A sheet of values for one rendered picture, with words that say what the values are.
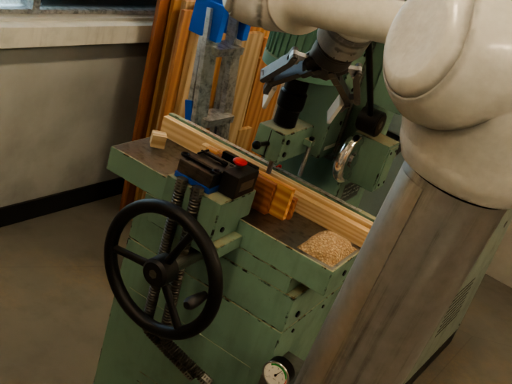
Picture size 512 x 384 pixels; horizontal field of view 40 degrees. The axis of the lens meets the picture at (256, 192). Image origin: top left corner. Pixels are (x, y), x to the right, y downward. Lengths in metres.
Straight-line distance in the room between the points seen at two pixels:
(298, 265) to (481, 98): 0.94
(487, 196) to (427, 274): 0.10
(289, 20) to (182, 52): 1.87
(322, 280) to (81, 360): 1.18
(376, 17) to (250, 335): 0.85
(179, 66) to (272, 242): 1.56
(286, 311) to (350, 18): 0.74
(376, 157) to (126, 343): 0.76
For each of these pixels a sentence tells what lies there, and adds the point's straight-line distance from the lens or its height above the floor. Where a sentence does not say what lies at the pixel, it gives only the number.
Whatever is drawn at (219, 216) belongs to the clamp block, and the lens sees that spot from 1.40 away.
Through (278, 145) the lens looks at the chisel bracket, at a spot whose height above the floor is 1.04.
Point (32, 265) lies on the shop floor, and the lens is 2.82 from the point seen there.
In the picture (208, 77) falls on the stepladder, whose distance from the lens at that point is 2.40.
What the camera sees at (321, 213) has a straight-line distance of 1.56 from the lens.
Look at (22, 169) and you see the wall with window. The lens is 2.95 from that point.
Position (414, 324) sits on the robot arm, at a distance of 0.69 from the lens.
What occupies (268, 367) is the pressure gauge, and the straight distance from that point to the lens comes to 1.50.
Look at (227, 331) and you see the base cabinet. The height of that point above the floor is 0.64.
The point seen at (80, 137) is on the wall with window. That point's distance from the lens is 3.08.
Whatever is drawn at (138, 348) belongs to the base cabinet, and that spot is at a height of 0.45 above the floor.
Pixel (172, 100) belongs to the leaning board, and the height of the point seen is 0.61.
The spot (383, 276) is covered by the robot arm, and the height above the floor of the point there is 1.27.
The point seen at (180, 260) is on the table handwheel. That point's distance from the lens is 1.43.
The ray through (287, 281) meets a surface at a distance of 1.47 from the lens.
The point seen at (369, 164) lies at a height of 1.02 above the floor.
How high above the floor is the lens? 1.57
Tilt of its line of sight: 24 degrees down
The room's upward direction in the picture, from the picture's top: 18 degrees clockwise
